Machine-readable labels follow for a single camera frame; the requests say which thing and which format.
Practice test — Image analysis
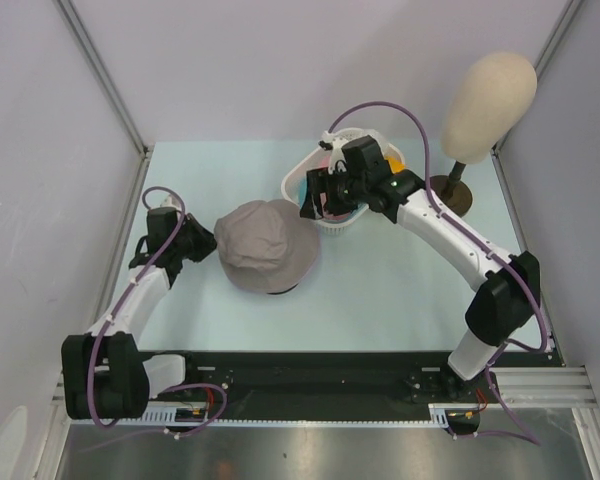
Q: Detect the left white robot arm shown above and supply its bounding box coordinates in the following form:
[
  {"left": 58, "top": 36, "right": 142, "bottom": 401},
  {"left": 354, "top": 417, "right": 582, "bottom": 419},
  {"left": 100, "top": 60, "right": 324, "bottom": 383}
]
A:
[{"left": 61, "top": 206, "right": 216, "bottom": 423}]

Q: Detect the grey beige bucket hat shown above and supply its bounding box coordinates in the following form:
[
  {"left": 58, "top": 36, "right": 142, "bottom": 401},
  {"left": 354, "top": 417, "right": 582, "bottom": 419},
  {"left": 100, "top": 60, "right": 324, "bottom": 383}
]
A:
[{"left": 214, "top": 199, "right": 320, "bottom": 295}]

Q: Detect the black wire hat stand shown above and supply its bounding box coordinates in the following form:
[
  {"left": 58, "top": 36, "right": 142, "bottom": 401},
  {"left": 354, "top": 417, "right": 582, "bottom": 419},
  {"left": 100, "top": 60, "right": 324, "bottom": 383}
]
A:
[{"left": 266, "top": 283, "right": 299, "bottom": 296}]

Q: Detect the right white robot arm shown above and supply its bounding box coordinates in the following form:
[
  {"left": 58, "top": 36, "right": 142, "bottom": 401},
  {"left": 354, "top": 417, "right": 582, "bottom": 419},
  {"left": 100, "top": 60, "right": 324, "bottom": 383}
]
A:
[{"left": 300, "top": 130, "right": 540, "bottom": 401}]

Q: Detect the purple bucket hat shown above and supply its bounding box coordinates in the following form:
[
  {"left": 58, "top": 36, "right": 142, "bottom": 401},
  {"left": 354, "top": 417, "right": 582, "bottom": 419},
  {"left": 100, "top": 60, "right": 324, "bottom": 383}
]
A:
[{"left": 310, "top": 240, "right": 321, "bottom": 269}]

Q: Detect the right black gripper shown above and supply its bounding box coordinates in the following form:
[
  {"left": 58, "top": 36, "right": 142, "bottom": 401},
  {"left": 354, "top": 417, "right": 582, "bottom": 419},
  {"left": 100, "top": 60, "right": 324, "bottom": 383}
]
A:
[{"left": 300, "top": 164, "right": 369, "bottom": 220}]

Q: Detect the orange hat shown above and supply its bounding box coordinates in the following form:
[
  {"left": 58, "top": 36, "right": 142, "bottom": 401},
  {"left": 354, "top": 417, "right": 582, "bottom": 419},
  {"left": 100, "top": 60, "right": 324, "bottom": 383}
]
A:
[{"left": 385, "top": 156, "right": 406, "bottom": 174}]

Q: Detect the teal hat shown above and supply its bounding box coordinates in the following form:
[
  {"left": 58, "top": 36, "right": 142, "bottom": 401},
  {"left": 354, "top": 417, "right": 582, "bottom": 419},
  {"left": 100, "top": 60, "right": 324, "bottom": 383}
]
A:
[{"left": 297, "top": 180, "right": 363, "bottom": 223}]

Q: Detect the white cable duct left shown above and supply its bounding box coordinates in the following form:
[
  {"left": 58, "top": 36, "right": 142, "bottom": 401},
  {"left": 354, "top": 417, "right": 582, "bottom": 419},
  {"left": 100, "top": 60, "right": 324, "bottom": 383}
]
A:
[{"left": 138, "top": 404, "right": 210, "bottom": 427}]

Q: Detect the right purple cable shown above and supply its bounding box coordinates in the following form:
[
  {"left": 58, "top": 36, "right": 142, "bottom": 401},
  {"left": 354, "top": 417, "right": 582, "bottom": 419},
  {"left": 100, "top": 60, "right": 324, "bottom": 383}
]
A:
[{"left": 327, "top": 100, "right": 551, "bottom": 352}]

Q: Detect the white cable duct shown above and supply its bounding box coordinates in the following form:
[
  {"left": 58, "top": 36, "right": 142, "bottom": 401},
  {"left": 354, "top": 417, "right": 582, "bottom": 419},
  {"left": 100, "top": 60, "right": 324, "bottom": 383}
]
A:
[
  {"left": 428, "top": 403, "right": 481, "bottom": 426},
  {"left": 138, "top": 404, "right": 210, "bottom": 427}
]

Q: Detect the beige mannequin head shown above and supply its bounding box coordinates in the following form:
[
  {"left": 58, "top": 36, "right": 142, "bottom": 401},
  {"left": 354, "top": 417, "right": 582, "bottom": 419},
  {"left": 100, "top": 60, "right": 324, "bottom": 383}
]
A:
[{"left": 440, "top": 51, "right": 538, "bottom": 165}]

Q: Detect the aluminium frame rail right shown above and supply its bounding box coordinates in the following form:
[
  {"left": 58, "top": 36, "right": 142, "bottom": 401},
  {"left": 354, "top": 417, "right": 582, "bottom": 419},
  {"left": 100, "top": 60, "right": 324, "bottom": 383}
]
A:
[{"left": 493, "top": 367, "right": 597, "bottom": 409}]

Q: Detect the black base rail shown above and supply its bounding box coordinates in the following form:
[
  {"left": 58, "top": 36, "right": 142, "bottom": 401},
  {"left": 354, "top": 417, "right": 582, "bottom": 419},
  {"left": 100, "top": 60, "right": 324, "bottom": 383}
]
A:
[{"left": 158, "top": 351, "right": 489, "bottom": 422}]

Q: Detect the pink bucket hat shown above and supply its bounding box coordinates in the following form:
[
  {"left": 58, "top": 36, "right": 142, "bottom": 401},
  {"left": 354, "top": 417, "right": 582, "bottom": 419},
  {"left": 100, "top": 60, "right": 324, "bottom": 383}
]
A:
[{"left": 321, "top": 172, "right": 347, "bottom": 222}]

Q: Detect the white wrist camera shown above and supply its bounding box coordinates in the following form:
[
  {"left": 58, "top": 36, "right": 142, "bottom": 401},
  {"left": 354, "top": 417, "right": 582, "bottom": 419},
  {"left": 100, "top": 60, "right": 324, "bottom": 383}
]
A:
[
  {"left": 317, "top": 128, "right": 381, "bottom": 174},
  {"left": 159, "top": 195, "right": 181, "bottom": 211}
]

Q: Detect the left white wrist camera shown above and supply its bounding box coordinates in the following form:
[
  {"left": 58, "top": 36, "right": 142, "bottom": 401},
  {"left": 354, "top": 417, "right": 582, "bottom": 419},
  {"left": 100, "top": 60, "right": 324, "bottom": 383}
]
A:
[{"left": 159, "top": 195, "right": 181, "bottom": 211}]

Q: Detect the white cable duct right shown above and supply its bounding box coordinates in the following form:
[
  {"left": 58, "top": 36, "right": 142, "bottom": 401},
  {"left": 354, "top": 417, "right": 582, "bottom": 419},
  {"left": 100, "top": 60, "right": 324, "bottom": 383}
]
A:
[{"left": 428, "top": 403, "right": 481, "bottom": 426}]

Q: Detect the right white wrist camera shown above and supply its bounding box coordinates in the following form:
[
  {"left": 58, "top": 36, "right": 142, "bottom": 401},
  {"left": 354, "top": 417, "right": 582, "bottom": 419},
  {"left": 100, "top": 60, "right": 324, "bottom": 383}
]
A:
[{"left": 317, "top": 128, "right": 381, "bottom": 174}]

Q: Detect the white plastic basket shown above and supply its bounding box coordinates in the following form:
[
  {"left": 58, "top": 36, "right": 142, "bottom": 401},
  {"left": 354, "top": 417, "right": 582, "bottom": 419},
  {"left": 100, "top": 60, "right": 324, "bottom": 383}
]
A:
[{"left": 280, "top": 139, "right": 406, "bottom": 235}]

